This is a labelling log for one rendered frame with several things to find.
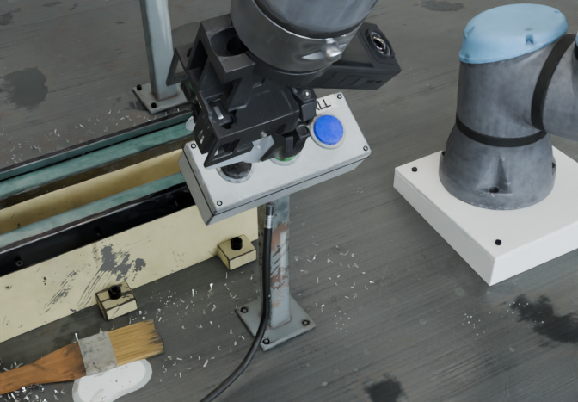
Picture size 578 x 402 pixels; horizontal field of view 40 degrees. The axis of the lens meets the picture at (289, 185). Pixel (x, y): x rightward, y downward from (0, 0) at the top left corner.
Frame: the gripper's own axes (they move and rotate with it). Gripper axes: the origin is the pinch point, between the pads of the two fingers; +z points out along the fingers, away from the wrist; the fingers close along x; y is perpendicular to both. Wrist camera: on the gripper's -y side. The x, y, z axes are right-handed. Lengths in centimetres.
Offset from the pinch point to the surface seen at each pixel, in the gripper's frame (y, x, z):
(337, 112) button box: -12.3, -1.7, 5.8
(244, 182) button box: -0.5, 1.7, 5.9
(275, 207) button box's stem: -4.8, 3.4, 12.5
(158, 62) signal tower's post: -12, -32, 49
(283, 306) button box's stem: -5.7, 11.6, 25.7
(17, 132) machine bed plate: 10, -32, 57
